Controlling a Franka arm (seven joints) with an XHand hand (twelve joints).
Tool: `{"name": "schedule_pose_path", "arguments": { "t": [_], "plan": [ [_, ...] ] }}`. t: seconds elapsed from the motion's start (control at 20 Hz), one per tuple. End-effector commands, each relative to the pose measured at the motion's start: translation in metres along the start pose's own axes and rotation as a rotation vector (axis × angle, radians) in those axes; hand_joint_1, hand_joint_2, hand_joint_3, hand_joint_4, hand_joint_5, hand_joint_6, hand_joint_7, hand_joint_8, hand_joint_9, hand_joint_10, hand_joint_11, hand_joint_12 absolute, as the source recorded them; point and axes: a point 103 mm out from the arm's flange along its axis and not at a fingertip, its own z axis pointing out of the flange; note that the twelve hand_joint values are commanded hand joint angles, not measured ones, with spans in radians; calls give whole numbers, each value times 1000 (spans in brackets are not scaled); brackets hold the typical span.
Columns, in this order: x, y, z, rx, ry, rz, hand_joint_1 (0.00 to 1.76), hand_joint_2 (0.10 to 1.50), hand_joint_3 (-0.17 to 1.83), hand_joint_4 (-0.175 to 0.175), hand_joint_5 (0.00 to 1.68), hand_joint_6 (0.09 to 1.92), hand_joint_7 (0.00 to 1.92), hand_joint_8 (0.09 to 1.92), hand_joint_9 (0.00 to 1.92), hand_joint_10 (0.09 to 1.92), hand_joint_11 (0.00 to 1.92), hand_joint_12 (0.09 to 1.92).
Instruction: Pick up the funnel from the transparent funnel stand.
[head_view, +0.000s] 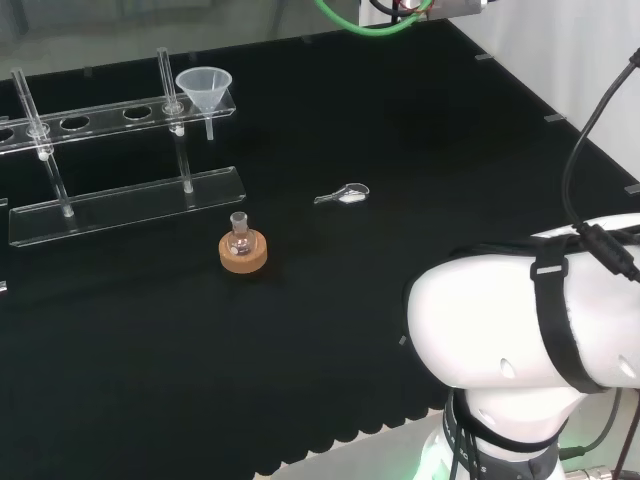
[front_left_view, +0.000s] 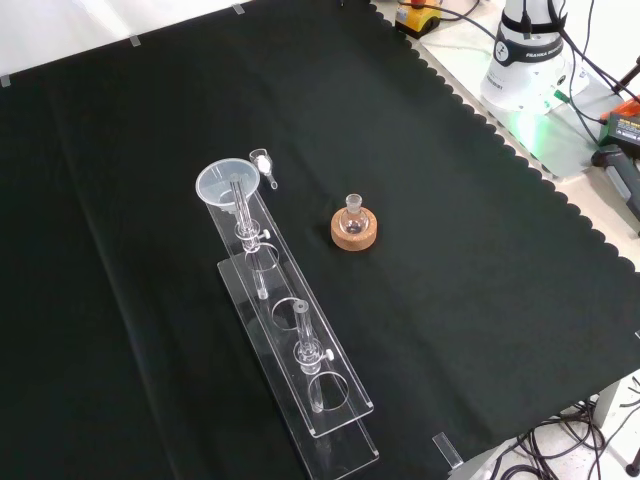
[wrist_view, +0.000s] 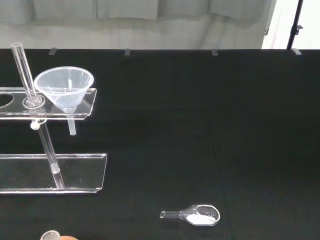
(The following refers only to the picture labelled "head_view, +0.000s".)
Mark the round-bottom glass flask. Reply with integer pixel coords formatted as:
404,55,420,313
227,211,258,259

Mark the clear plastic rack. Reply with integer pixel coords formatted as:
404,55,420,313
0,197,9,295

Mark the black cloth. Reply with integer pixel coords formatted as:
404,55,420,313
0,19,640,480

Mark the cork ring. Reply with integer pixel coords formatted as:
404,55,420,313
218,232,268,275

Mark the clear plastic funnel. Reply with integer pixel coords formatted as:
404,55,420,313
175,68,234,142

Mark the glass weighing funnel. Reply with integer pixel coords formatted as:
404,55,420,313
313,182,371,206

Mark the thin black cable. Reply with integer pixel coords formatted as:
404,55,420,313
558,387,640,480

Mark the green cable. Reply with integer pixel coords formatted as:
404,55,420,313
314,0,434,38

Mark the clear funnel stand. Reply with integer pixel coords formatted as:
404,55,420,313
0,47,247,249

